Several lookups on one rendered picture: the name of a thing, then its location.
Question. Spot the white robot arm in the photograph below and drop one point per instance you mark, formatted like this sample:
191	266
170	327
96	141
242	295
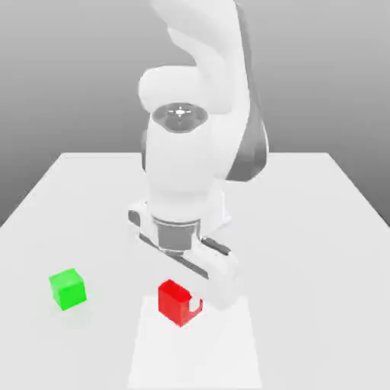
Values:
178	164

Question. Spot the small red cube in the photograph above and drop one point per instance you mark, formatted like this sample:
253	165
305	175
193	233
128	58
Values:
172	300

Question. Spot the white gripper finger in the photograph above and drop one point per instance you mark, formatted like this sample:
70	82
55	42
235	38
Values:
195	304

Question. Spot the small green cube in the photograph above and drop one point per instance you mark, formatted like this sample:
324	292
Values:
67	289

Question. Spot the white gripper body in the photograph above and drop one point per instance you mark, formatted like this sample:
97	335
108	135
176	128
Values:
221	274

